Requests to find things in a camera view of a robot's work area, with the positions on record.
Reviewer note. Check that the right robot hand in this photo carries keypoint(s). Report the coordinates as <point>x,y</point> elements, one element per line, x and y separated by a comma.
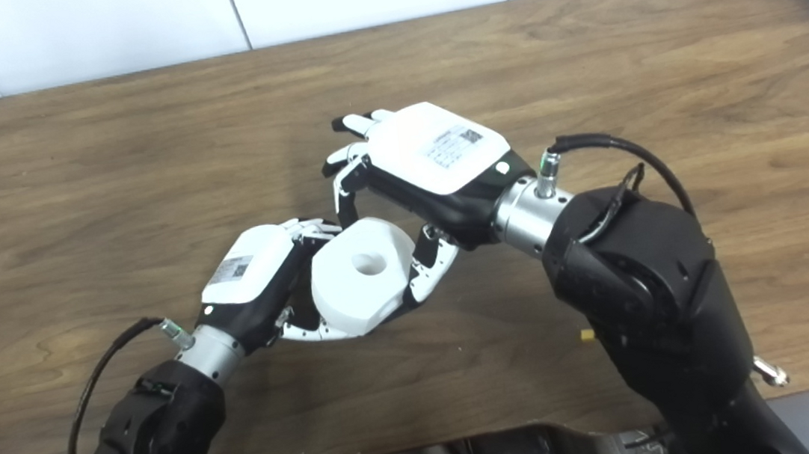
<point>434,152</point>

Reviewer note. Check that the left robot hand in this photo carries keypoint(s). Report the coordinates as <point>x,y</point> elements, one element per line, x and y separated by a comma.
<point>247,266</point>

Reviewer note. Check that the round white piece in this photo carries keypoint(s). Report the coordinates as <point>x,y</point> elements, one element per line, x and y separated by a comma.
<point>352,300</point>

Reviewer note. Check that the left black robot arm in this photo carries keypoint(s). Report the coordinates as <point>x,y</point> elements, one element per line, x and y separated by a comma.
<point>163,433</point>

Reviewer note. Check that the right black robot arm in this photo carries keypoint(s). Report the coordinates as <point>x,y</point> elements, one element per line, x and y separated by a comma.
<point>652,291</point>

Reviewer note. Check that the small yellow connector plug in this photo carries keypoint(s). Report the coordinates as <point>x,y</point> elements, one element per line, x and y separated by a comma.
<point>587,334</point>

